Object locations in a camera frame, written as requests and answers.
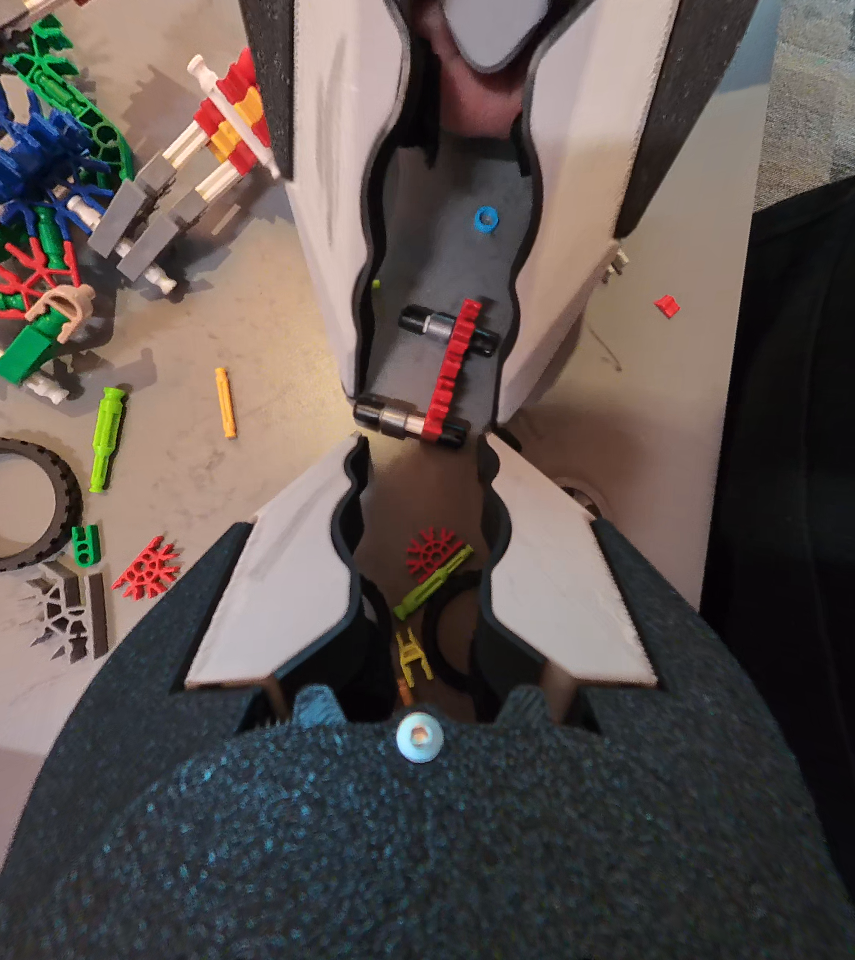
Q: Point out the red connector rod assembly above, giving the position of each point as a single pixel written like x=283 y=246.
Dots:
x=455 y=367

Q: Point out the red fan connector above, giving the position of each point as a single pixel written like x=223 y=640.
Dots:
x=146 y=568

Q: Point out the grey fan connector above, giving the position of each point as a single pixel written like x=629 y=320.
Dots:
x=71 y=611

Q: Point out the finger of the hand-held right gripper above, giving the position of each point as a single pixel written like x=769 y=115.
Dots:
x=330 y=187
x=585 y=187

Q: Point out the lime green rod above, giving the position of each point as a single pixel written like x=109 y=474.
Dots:
x=107 y=439
x=433 y=581

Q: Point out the green clip connector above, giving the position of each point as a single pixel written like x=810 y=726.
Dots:
x=86 y=544

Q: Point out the multicolour construction toy model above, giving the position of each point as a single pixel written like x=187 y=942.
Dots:
x=15 y=161

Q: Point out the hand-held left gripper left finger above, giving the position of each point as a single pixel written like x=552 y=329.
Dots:
x=277 y=592

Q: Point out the red snowflake connector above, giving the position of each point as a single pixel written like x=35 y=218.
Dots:
x=433 y=551

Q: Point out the black rubber tire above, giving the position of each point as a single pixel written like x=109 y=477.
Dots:
x=60 y=487
x=429 y=630

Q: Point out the orange short rod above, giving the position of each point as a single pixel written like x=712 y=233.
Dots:
x=225 y=401
x=403 y=690

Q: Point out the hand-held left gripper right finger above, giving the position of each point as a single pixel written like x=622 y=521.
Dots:
x=562 y=592

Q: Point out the person's black clothing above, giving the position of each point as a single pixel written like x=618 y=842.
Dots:
x=817 y=525

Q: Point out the tiny red piece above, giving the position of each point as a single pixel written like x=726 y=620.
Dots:
x=667 y=305

